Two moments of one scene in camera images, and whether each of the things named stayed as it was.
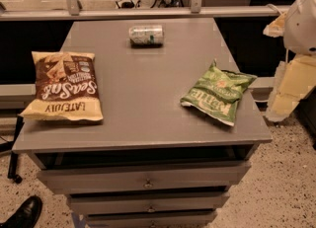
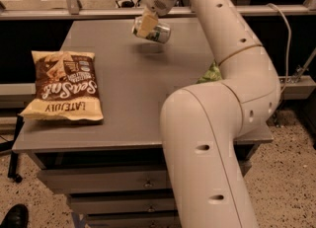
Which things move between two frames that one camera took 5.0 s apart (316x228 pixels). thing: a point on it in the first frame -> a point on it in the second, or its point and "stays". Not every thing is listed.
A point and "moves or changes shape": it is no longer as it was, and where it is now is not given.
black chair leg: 14,157 stays
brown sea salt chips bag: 66,87 stays
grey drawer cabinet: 150,162 stays
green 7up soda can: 146,36 moves or changes shape
